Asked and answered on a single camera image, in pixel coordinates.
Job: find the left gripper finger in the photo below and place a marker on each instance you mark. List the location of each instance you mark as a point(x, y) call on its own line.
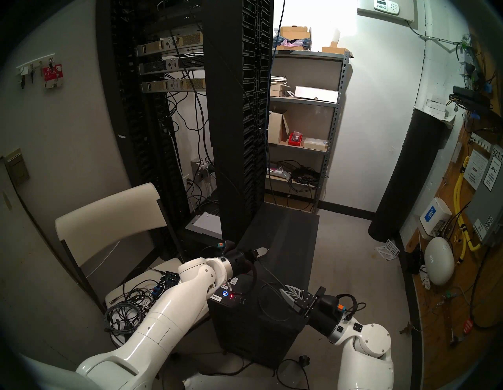
point(260, 250)
point(261, 254)

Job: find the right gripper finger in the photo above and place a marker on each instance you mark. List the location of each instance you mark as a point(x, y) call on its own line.
point(304, 308)
point(316, 297)

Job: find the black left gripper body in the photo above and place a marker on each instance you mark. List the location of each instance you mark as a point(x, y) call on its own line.
point(240, 262)

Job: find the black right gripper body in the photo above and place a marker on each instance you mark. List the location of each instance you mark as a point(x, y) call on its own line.
point(326, 316)

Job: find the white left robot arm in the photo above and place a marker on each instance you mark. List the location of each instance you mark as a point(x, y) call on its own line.
point(169, 314)

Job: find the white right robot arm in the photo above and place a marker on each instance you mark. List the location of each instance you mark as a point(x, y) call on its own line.
point(365, 350)

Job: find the black workstation tower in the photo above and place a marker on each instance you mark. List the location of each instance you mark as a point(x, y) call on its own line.
point(275, 236)

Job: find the silver flat device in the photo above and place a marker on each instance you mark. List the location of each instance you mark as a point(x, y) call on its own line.
point(204, 224)

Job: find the black blue audio mixer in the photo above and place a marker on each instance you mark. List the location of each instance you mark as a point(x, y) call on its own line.
point(167, 284)

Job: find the white plastic package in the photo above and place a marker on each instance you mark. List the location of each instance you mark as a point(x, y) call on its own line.
point(278, 173)

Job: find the white power strip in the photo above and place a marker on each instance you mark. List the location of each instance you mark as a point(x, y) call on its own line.
point(425, 277)

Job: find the small red bin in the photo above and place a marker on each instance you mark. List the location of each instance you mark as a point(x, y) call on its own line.
point(295, 139)

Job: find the flat tan box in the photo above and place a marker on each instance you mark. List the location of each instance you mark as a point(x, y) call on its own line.
point(314, 144)

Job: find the open cardboard box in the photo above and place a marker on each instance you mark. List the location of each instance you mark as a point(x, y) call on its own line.
point(275, 127)

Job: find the white egg-shaped device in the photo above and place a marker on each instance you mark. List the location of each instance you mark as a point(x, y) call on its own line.
point(439, 261)

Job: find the black server rack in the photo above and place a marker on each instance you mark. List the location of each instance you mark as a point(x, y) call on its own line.
point(235, 118)

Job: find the red round tag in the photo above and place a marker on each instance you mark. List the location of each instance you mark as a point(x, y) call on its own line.
point(468, 325)

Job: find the white router blue label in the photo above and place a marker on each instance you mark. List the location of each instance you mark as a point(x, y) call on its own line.
point(434, 216)

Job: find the cream folding chair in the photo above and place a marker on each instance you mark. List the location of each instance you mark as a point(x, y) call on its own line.
point(106, 212)

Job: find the tall black cylinder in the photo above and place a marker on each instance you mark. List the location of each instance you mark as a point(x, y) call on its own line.
point(408, 177)

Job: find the grey metal shelf unit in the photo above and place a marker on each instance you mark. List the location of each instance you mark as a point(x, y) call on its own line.
point(302, 101)

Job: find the small cardboard box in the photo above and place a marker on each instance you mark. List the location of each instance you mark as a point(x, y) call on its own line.
point(277, 90)

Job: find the white flat box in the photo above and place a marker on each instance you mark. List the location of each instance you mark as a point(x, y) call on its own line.
point(316, 94)

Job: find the grey utility box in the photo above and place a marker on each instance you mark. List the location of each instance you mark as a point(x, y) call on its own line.
point(489, 212)

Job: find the white paper notice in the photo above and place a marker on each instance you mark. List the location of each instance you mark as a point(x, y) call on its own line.
point(475, 169)

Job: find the dark rack server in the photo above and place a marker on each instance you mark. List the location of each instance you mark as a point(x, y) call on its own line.
point(169, 65)

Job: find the pink plastic bag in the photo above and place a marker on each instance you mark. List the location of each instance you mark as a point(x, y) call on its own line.
point(290, 44)

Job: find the leaning grey board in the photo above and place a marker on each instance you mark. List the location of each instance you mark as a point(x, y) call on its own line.
point(31, 275)

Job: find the low flat cardboard box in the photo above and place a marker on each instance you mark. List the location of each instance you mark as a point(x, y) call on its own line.
point(334, 50)

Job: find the brown cardboard box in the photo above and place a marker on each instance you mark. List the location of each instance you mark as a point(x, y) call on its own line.
point(294, 33)

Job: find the small white box stack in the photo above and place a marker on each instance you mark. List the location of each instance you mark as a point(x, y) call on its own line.
point(438, 108)

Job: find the white alarm keypad panel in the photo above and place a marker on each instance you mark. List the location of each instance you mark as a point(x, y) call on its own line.
point(387, 8)

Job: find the dark hanging key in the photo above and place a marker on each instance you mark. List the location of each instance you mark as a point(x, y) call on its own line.
point(31, 75)
point(22, 80)

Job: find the grey wall outlet box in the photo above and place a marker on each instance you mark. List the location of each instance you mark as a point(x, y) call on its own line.
point(201, 167)

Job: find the gold-faced rack switch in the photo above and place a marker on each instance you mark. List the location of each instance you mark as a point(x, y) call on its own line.
point(169, 44)
point(173, 85)

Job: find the beige wall box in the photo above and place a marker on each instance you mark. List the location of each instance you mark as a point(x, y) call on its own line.
point(16, 168)

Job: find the black wall-mounted device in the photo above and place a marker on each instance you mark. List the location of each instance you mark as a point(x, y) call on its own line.
point(471, 98)

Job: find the white key hook rail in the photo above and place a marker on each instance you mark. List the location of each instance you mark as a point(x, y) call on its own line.
point(35, 61)

